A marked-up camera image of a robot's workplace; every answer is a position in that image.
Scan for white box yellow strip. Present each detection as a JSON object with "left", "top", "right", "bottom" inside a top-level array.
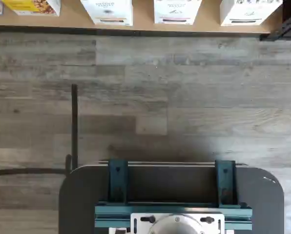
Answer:
[{"left": 81, "top": 0, "right": 133, "bottom": 26}]

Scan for wooden shelf board white boxes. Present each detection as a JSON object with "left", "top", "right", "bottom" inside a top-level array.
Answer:
[{"left": 0, "top": 0, "right": 283, "bottom": 37}]

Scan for white box pink strip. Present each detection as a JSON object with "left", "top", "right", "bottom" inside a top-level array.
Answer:
[{"left": 153, "top": 0, "right": 202, "bottom": 25}]

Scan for white box black strip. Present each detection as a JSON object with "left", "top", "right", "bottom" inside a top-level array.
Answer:
[{"left": 220, "top": 0, "right": 283, "bottom": 27}]

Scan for yellow granola box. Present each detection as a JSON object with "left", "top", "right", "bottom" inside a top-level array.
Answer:
[{"left": 0, "top": 0, "right": 61, "bottom": 17}]

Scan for black metal shelf rack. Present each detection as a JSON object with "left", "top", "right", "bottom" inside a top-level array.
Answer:
[{"left": 259, "top": 0, "right": 291, "bottom": 41}]

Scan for white mounting plate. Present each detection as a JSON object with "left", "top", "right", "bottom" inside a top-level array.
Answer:
[{"left": 130, "top": 213, "right": 226, "bottom": 234}]

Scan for teal metal frame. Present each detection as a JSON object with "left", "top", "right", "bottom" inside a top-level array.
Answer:
[{"left": 95, "top": 159, "right": 253, "bottom": 234}]

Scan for black floor cable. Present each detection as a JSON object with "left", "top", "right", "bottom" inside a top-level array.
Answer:
[{"left": 0, "top": 84, "right": 79, "bottom": 176}]

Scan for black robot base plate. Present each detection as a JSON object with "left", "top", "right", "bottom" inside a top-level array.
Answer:
[{"left": 59, "top": 163, "right": 285, "bottom": 234}]

